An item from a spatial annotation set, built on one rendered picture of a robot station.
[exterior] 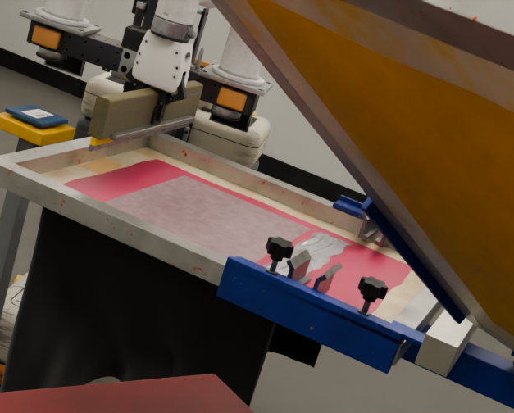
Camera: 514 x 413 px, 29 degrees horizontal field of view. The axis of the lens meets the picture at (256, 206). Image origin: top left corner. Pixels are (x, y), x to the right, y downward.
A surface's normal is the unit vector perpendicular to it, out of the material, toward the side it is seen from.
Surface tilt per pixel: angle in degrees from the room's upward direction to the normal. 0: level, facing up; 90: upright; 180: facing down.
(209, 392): 0
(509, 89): 148
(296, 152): 90
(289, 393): 0
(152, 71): 95
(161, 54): 91
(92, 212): 90
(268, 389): 0
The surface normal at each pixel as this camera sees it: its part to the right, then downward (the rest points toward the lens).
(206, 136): -0.16, 0.26
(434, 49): -0.65, 0.76
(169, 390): 0.29, -0.91
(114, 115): 0.88, 0.37
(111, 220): -0.38, 0.18
